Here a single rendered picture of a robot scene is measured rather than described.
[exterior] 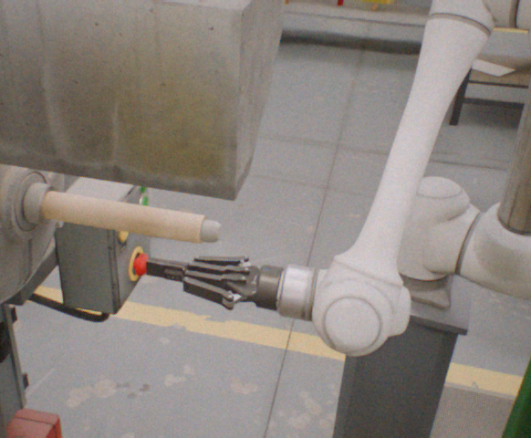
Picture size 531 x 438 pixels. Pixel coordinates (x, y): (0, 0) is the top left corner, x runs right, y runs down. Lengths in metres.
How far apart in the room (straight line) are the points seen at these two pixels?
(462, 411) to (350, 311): 1.53
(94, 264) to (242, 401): 1.24
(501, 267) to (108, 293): 0.80
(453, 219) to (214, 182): 1.01
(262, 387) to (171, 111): 1.83
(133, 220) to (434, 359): 1.04
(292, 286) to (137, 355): 1.39
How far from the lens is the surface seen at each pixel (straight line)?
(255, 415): 2.15
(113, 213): 0.71
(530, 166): 1.24
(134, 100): 0.47
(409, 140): 0.98
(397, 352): 1.60
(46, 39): 0.48
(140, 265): 1.09
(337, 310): 0.82
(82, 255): 1.04
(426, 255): 1.47
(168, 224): 0.69
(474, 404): 2.35
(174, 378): 2.26
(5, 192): 0.73
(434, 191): 1.44
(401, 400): 1.70
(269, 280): 1.03
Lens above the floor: 1.63
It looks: 32 degrees down
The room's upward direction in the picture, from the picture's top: 4 degrees clockwise
